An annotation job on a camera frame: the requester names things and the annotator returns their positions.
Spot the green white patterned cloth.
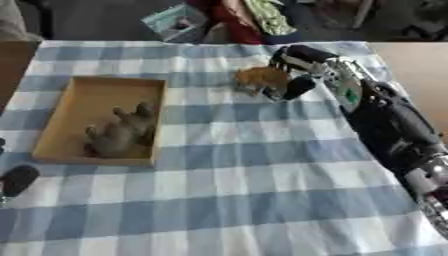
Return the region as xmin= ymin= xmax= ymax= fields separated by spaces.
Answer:
xmin=243 ymin=0 xmax=300 ymax=37

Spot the person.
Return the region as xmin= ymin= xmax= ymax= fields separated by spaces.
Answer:
xmin=183 ymin=0 xmax=305 ymax=46

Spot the grey toy animal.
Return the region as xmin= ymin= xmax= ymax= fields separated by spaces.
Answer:
xmin=82 ymin=101 xmax=160 ymax=160

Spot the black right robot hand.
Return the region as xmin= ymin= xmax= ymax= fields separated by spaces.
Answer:
xmin=260 ymin=44 xmax=342 ymax=103

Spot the brown toy animal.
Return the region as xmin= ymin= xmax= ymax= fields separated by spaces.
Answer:
xmin=231 ymin=65 xmax=294 ymax=98

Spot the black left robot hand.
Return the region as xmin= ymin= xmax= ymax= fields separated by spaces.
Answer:
xmin=0 ymin=137 xmax=42 ymax=205

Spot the tan cardboard box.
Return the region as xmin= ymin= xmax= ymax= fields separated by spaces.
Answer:
xmin=29 ymin=75 xmax=170 ymax=167

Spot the black chair base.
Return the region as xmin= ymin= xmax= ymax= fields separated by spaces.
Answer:
xmin=400 ymin=0 xmax=448 ymax=42

